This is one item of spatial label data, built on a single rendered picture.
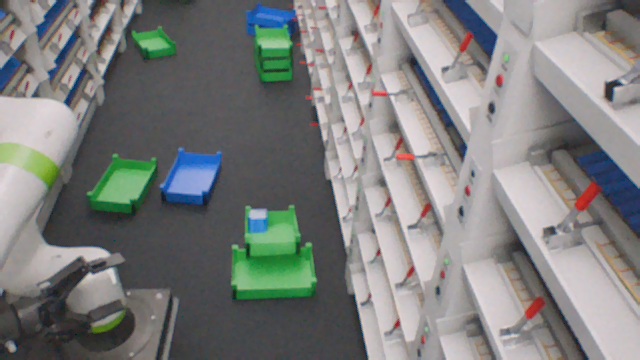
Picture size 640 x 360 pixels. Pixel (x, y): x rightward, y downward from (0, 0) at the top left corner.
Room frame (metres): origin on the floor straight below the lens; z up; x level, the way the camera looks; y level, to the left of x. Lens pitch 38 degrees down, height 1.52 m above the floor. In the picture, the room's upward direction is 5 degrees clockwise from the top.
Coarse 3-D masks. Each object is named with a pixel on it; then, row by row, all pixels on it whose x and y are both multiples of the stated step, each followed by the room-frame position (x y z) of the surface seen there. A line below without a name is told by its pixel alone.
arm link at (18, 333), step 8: (0, 304) 0.62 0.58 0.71; (8, 304) 0.62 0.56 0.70; (0, 312) 0.60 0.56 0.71; (8, 312) 0.60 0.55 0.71; (16, 312) 0.62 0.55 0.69; (0, 320) 0.59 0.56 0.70; (8, 320) 0.59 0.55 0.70; (16, 320) 0.60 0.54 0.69; (0, 328) 0.57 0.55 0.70; (8, 328) 0.58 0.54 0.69; (16, 328) 0.59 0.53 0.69; (0, 336) 0.56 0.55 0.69; (8, 336) 0.57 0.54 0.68; (16, 336) 0.58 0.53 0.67; (0, 344) 0.56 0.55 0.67; (8, 344) 0.56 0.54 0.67; (16, 344) 0.57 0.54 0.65; (0, 352) 0.56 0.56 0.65
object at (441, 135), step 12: (408, 72) 1.27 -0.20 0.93; (420, 96) 1.14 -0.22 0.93; (420, 108) 1.11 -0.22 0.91; (432, 108) 1.08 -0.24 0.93; (432, 120) 1.04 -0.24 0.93; (432, 132) 1.01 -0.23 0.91; (444, 132) 0.98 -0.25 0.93; (432, 144) 0.97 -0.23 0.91; (444, 144) 0.94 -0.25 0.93; (456, 156) 0.90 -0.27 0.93; (456, 168) 0.86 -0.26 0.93
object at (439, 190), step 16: (384, 64) 1.33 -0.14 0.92; (400, 64) 1.32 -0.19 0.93; (416, 64) 1.33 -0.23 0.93; (384, 80) 1.30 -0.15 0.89; (400, 112) 1.13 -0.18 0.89; (400, 128) 1.12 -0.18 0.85; (416, 128) 1.05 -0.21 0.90; (448, 128) 1.03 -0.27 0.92; (416, 144) 0.99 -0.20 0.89; (416, 160) 0.95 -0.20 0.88; (432, 176) 0.88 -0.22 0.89; (448, 176) 0.87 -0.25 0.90; (432, 192) 0.83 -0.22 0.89; (448, 192) 0.82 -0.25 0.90; (448, 208) 0.73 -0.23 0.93
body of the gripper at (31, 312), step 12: (24, 300) 0.64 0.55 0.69; (36, 300) 0.65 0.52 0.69; (48, 300) 0.65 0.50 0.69; (24, 312) 0.62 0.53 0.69; (36, 312) 0.63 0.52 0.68; (48, 312) 0.65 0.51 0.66; (60, 312) 0.66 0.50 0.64; (24, 324) 0.60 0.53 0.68; (36, 324) 0.61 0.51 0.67; (48, 324) 0.64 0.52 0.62; (24, 336) 0.59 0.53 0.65
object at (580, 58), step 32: (544, 0) 0.64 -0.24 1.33; (576, 0) 0.64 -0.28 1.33; (608, 0) 0.65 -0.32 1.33; (544, 32) 0.64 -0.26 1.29; (576, 32) 0.64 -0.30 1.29; (608, 32) 0.60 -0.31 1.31; (544, 64) 0.61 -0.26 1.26; (576, 64) 0.57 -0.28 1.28; (608, 64) 0.56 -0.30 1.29; (576, 96) 0.53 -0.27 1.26; (608, 96) 0.49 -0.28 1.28; (608, 128) 0.47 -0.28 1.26
